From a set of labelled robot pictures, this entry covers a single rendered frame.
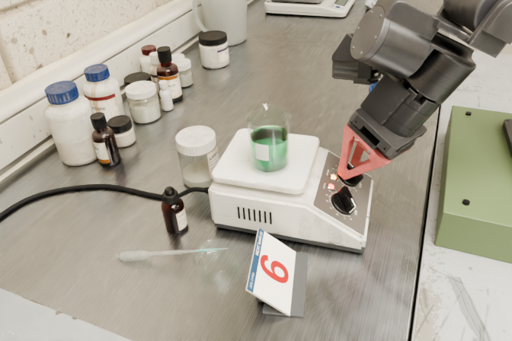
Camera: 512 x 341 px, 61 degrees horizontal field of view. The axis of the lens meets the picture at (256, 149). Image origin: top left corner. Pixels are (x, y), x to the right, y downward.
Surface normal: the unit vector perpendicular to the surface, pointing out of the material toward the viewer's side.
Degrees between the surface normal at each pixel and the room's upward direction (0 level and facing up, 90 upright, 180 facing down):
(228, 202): 90
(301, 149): 0
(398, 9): 91
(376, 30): 63
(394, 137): 29
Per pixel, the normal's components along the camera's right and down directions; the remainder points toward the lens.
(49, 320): -0.05, -0.83
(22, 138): 0.92, 0.18
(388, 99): -0.65, 0.25
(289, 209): -0.29, 0.55
